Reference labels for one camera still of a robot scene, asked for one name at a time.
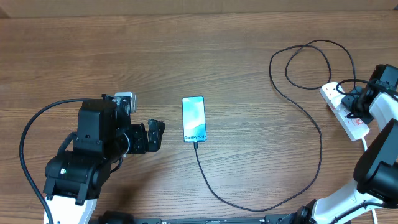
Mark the white power strip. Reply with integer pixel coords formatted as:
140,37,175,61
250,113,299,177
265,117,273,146
320,82,369,141

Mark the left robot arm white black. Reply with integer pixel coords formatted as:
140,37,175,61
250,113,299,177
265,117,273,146
19,92,165,223

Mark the black USB charging cable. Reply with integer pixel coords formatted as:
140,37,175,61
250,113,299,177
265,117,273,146
193,39,357,213

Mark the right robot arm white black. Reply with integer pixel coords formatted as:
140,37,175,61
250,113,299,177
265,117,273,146
279,64,397,223

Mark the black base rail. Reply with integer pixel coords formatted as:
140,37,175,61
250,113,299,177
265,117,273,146
134,214,294,224

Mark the Samsung Galaxy smartphone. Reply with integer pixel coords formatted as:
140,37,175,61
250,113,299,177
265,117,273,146
182,96,207,142

